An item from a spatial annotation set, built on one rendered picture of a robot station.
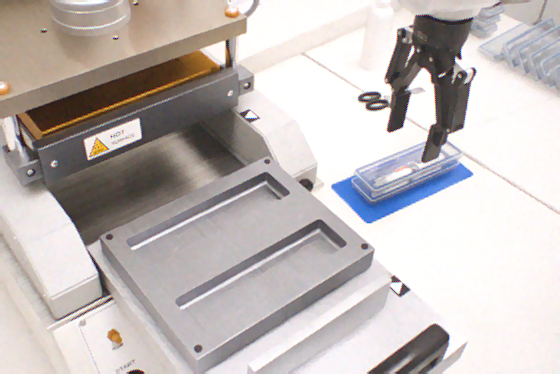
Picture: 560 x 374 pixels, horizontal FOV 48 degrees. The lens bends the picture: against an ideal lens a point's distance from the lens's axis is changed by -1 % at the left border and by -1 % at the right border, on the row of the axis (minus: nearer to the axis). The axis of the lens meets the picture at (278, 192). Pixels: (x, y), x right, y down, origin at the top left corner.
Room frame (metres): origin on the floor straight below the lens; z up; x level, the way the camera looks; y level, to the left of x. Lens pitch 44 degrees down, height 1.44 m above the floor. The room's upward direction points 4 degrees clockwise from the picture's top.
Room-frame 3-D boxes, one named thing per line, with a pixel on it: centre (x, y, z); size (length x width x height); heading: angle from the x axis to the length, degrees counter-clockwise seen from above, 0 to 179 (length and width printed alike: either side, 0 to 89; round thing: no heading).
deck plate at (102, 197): (0.62, 0.23, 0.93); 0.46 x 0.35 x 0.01; 41
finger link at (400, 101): (0.81, -0.18, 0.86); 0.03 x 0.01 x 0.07; 125
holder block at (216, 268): (0.40, 0.03, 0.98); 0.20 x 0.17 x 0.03; 131
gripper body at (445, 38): (0.78, -0.20, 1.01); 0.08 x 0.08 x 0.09
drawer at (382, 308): (0.36, 0.00, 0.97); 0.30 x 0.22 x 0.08; 41
